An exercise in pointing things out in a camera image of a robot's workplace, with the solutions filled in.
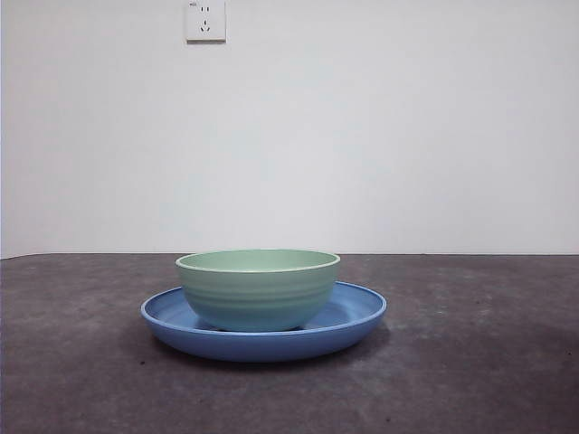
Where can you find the white wall socket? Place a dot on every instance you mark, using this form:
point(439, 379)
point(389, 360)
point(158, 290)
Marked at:
point(205, 22)

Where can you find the pale green ribbed bowl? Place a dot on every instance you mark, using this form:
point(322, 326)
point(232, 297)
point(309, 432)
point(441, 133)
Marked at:
point(258, 294)

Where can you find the blue round plate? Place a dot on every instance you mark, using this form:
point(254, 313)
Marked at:
point(262, 346)

